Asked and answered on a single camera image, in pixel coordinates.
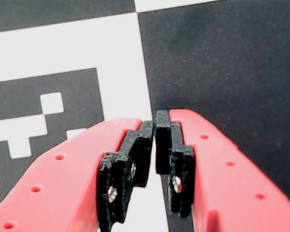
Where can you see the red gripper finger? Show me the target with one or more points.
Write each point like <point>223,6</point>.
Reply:
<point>232,188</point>
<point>62,181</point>

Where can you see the black white marker board mat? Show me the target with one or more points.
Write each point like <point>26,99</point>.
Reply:
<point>207,60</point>

